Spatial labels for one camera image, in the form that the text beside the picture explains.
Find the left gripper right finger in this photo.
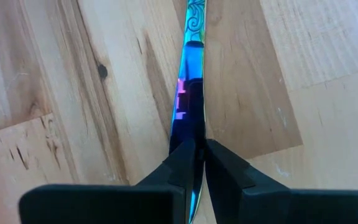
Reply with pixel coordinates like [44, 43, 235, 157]
[204, 138, 358, 224]

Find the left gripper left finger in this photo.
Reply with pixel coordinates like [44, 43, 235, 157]
[18, 138, 197, 224]

